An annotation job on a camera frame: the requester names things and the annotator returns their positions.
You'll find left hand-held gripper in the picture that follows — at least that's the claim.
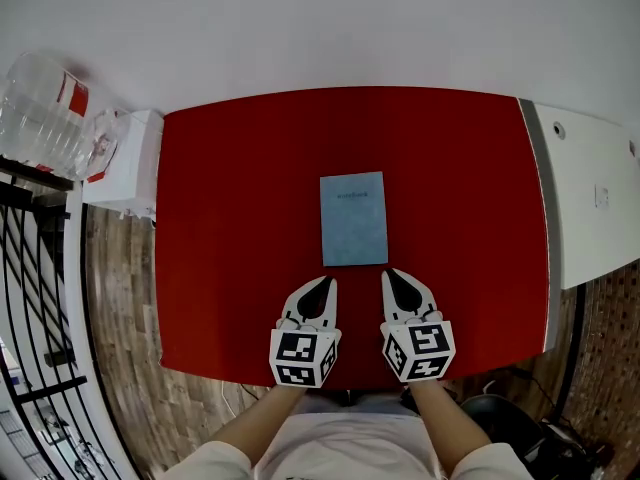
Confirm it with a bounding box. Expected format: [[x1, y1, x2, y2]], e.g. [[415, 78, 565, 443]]
[[268, 275, 343, 390]]

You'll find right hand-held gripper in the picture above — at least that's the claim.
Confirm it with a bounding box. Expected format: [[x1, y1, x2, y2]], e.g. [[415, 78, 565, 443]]
[[379, 267, 458, 384]]

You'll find blue notebook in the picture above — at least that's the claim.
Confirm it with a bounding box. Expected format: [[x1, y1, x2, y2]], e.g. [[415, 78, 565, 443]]
[[319, 170, 390, 268]]

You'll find person's right forearm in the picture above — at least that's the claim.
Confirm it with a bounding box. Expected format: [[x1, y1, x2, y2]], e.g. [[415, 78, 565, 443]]
[[408, 378, 494, 475]]

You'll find person's left forearm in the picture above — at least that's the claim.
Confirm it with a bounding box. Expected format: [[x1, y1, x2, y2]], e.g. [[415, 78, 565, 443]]
[[202, 383, 308, 464]]

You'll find red table mat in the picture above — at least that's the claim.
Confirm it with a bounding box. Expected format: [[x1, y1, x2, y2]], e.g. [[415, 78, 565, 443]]
[[154, 85, 551, 393]]

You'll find person's white shirt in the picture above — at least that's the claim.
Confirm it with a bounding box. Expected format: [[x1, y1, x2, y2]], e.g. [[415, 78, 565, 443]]
[[162, 398, 536, 480]]

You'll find black chair seat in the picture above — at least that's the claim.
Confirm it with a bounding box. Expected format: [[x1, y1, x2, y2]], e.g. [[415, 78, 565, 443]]
[[459, 393, 547, 469]]

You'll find black table leg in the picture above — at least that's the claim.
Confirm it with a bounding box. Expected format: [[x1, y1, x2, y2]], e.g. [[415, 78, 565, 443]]
[[552, 284, 587, 419]]

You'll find white box appliance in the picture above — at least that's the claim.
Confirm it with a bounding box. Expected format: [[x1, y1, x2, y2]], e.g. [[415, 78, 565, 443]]
[[81, 109, 166, 222]]

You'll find black metal railing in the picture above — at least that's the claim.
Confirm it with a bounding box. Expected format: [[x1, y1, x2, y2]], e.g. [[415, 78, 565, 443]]
[[0, 156, 101, 480]]

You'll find clear plastic water jug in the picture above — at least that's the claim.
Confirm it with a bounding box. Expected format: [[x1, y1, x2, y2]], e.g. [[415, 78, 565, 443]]
[[0, 50, 126, 181]]

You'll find white cable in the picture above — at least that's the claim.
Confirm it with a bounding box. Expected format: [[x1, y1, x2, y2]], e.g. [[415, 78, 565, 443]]
[[219, 380, 241, 422]]

